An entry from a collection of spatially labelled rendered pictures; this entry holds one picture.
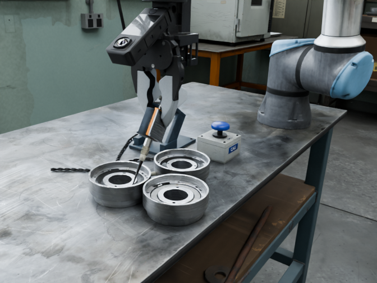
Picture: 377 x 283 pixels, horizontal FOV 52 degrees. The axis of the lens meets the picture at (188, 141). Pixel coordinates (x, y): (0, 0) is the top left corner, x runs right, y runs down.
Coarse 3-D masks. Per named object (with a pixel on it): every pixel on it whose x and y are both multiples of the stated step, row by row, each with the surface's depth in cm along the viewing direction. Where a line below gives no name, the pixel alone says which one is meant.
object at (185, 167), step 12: (156, 156) 74; (168, 156) 77; (192, 156) 77; (204, 156) 75; (156, 168) 71; (168, 168) 69; (180, 168) 76; (192, 168) 72; (204, 168) 70; (204, 180) 73
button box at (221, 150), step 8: (200, 136) 84; (208, 136) 84; (216, 136) 83; (224, 136) 83; (232, 136) 84; (240, 136) 85; (200, 144) 84; (208, 144) 83; (216, 144) 82; (224, 144) 80; (232, 144) 83; (240, 144) 86; (208, 152) 83; (216, 152) 82; (224, 152) 81; (232, 152) 84; (216, 160) 83; (224, 160) 81
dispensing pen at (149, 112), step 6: (150, 108) 65; (144, 114) 65; (150, 114) 64; (144, 120) 65; (150, 120) 64; (144, 126) 64; (138, 132) 64; (144, 132) 64; (150, 138) 65; (144, 144) 65; (150, 144) 65; (144, 150) 65; (144, 156) 65; (138, 168) 65
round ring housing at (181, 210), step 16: (160, 176) 66; (176, 176) 67; (192, 176) 66; (144, 192) 60; (160, 192) 63; (176, 192) 65; (208, 192) 61; (160, 208) 58; (176, 208) 57; (192, 208) 58; (176, 224) 59
